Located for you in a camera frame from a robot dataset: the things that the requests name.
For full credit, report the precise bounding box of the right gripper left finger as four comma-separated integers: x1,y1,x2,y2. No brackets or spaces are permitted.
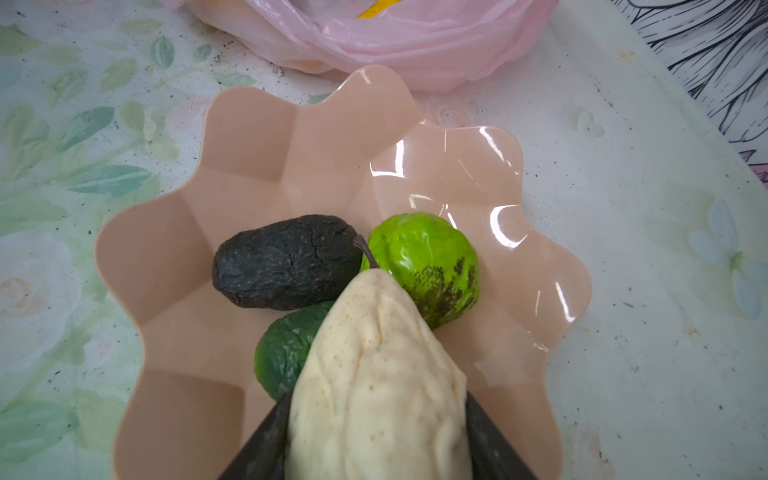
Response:
219,389,293,480

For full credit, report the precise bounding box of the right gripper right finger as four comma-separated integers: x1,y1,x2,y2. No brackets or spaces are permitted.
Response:
465,393,537,480

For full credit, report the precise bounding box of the pink flower-shaped bowl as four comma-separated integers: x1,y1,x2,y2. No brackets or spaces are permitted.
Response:
94,66,591,479

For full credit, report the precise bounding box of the green fake lime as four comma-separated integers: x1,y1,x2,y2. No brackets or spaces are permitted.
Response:
253,301,334,401

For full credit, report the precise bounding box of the beige fake garlic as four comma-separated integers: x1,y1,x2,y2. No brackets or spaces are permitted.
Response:
284,237,473,479

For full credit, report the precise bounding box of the dark fake avocado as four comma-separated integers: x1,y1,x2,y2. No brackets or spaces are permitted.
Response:
212,214,362,311

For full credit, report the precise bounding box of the bright green fake fruit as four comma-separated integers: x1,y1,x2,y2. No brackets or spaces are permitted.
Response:
368,212,480,330

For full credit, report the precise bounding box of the pink plastic bag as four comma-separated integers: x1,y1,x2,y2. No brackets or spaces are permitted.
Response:
184,1,557,91

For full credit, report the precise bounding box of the yellow fake fruit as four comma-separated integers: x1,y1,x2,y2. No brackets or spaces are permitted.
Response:
358,0,401,19

